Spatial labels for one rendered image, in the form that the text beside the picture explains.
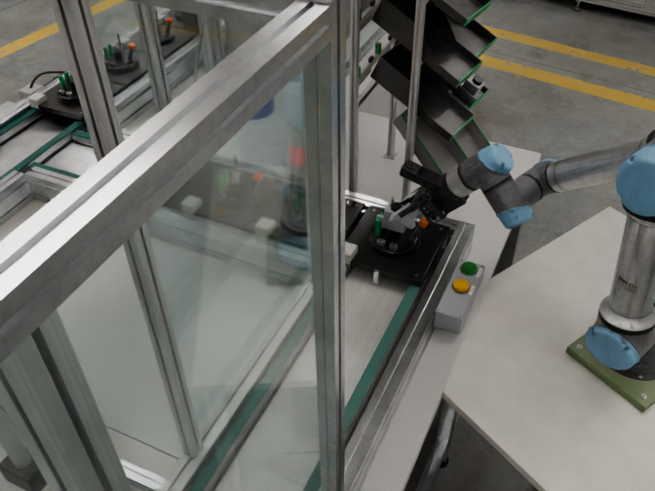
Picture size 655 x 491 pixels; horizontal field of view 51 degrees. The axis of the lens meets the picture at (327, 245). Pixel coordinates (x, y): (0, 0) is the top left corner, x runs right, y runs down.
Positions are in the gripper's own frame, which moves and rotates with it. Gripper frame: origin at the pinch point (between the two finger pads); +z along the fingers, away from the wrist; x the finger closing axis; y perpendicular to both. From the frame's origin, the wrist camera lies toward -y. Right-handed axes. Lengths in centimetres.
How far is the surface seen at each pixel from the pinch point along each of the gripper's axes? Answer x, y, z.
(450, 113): 30.2, -6.0, -13.1
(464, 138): 45.1, 6.5, -1.6
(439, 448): -7, 77, 51
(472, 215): 32.4, 25.0, 6.3
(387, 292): -14.1, 13.6, 8.9
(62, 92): 23, -95, 95
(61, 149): 4, -79, 93
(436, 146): 30.7, -0.2, -1.9
